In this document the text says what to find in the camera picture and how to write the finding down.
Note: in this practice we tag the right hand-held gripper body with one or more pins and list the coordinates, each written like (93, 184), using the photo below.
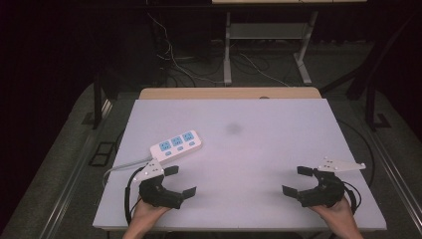
(326, 192)

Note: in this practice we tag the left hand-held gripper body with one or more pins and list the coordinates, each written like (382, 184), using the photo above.
(159, 195)

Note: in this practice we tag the person's left hand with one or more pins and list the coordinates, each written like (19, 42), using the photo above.
(146, 214)

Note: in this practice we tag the person's right hand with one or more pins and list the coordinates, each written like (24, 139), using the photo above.
(338, 215)

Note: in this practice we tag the white power strip blue sockets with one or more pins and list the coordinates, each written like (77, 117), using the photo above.
(175, 145)

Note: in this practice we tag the black upright stand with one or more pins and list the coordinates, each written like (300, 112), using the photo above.
(98, 99)

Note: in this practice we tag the black slanted stand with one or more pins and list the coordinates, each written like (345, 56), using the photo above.
(371, 76)

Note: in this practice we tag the black floor frame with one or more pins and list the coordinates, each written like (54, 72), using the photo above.
(102, 154)

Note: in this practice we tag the metal floor rail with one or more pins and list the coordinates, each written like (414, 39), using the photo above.
(394, 172)
(69, 186)

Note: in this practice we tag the grey metal frame desk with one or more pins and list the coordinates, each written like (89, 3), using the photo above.
(265, 31)

